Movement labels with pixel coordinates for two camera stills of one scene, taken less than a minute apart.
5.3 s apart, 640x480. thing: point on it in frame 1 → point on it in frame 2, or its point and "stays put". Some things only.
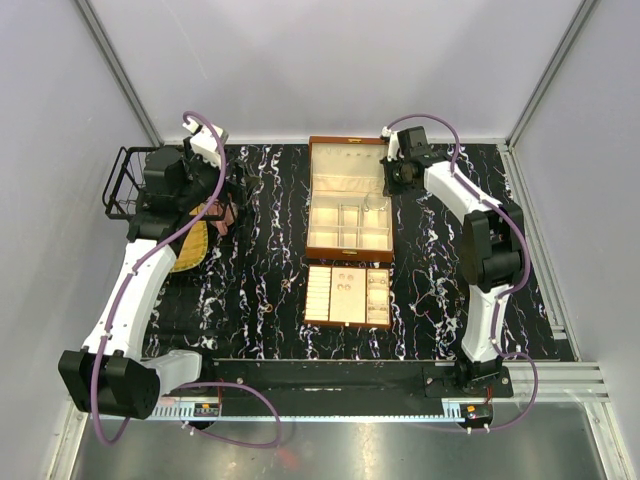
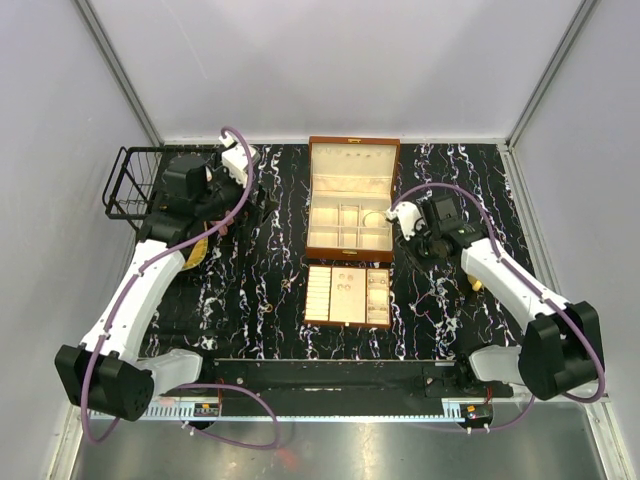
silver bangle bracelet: x=375 y=195 → x=373 y=219
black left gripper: x=245 y=182 → x=263 y=205
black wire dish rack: x=121 y=194 stays put
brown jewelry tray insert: x=348 y=296 stays put
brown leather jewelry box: x=349 y=215 stays put
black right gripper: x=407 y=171 → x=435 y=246
